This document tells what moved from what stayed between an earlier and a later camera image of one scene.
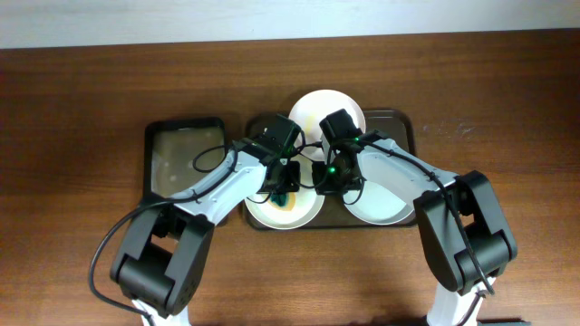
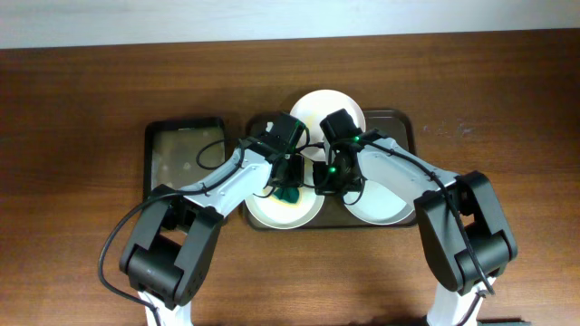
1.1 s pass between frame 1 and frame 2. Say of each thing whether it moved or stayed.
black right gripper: stayed
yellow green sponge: moved
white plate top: stayed
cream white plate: stayed
